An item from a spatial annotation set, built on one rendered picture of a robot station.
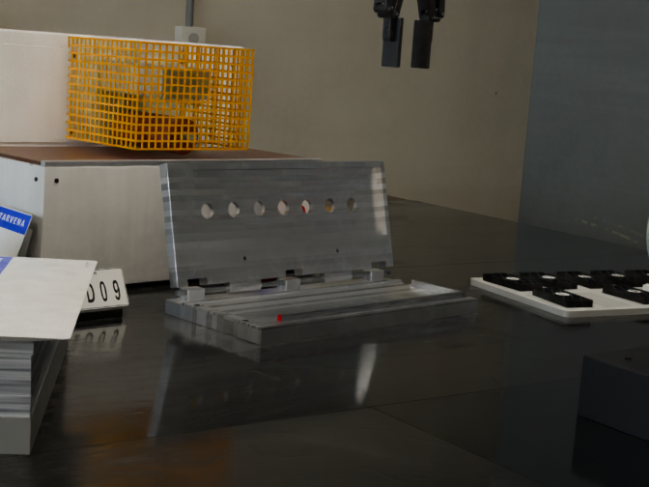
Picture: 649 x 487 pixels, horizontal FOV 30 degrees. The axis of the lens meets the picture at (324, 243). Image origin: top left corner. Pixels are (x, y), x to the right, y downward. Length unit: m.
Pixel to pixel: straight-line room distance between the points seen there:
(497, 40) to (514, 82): 0.18
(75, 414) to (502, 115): 3.47
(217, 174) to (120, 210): 0.17
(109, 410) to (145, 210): 0.65
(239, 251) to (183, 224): 0.11
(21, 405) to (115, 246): 0.76
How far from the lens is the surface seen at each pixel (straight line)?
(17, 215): 1.80
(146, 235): 1.88
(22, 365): 1.12
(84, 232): 1.82
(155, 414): 1.26
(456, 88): 4.41
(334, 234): 1.91
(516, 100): 4.62
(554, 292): 2.02
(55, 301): 1.26
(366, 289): 1.89
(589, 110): 4.46
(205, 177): 1.76
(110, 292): 1.70
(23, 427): 1.13
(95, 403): 1.29
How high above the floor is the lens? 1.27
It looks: 9 degrees down
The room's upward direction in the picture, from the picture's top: 4 degrees clockwise
